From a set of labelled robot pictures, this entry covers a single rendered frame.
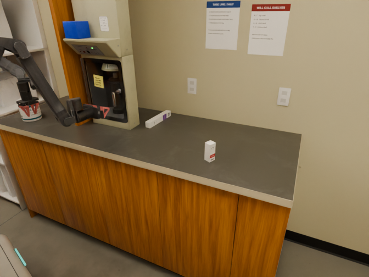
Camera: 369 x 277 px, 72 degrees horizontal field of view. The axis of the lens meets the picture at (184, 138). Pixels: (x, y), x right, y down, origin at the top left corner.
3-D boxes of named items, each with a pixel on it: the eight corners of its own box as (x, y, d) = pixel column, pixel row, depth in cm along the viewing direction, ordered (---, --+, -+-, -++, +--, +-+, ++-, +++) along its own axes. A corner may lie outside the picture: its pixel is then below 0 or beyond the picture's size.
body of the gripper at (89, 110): (85, 104, 145) (74, 108, 138) (99, 106, 140) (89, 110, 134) (87, 115, 147) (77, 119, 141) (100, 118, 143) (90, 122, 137)
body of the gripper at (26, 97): (39, 100, 153) (36, 88, 150) (23, 105, 145) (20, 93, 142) (32, 99, 156) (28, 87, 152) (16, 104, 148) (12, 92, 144)
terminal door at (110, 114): (92, 116, 179) (82, 57, 161) (128, 123, 168) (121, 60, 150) (91, 116, 179) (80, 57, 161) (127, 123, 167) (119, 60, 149)
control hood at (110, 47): (80, 53, 161) (77, 36, 157) (122, 56, 149) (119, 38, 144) (66, 56, 152) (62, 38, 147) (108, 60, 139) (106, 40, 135)
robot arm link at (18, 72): (16, 72, 148) (14, 68, 141) (38, 69, 153) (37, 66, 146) (22, 92, 150) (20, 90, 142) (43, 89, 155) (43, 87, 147)
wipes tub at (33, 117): (34, 114, 197) (28, 95, 190) (46, 116, 192) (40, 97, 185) (18, 120, 187) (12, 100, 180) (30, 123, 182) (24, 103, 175)
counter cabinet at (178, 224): (85, 177, 283) (68, 99, 243) (278, 239, 205) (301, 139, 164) (30, 217, 229) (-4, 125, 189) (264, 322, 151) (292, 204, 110)
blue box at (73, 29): (78, 37, 155) (75, 20, 151) (91, 37, 152) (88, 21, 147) (65, 38, 147) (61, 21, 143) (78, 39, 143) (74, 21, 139)
